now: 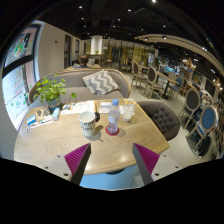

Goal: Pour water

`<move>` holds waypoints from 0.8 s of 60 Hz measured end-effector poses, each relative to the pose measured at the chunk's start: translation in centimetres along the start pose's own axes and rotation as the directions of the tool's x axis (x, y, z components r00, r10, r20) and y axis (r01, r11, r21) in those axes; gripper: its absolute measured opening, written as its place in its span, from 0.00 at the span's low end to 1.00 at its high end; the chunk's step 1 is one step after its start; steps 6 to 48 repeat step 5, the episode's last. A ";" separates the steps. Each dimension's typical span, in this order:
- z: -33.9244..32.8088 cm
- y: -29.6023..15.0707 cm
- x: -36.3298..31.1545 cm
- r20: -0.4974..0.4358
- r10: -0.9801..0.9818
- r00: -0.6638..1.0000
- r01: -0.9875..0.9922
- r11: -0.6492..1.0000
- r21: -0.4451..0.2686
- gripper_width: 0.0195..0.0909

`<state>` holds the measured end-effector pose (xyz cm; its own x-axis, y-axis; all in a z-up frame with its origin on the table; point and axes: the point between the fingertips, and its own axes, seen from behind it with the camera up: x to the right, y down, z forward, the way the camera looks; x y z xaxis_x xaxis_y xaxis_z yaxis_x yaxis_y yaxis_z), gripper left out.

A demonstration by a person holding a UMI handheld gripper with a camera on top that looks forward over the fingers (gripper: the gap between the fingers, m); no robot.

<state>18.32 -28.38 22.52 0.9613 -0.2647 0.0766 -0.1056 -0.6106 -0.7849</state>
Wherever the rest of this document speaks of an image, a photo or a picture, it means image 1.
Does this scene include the green potted plant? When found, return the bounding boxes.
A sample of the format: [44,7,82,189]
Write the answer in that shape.
[32,74,77,111]

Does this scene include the grey curved sofa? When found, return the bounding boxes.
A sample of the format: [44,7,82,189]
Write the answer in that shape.
[28,68,132,104]

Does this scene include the clear blue-capped water bottle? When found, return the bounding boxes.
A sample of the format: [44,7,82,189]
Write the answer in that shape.
[107,98,121,135]

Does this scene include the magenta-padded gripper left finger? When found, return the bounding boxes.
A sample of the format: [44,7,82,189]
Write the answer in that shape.
[43,142,92,186]

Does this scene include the person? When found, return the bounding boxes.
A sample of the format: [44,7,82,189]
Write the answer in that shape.
[72,54,90,69]

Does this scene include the group of dining chairs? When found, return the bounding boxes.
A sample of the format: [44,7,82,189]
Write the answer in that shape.
[129,59,224,158]

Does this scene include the grey white chevron cushion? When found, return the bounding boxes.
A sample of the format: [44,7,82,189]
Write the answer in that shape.
[82,69,120,97]

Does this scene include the window with festive stickers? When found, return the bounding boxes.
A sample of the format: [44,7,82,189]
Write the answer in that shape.
[1,23,43,131]

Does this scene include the blue and white small box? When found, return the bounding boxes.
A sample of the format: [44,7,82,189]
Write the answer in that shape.
[26,114,38,127]

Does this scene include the dark grey tufted armchair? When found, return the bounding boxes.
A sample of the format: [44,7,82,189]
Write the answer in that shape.
[137,100,181,142]

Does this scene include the white mug with black print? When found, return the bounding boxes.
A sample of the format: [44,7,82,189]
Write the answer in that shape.
[77,110,101,138]

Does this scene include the printed booklet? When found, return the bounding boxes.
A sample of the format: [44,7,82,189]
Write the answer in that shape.
[61,100,96,115]

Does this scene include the flat round red coaster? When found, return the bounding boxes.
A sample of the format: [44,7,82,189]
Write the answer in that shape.
[105,125,121,137]

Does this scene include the group of ceiling spotlights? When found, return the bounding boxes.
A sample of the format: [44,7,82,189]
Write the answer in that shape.
[76,0,218,54]

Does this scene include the small light blue box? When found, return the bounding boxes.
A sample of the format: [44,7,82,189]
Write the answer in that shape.
[51,106,62,122]

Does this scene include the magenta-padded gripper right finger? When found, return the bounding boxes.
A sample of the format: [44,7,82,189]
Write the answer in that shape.
[132,143,184,186]

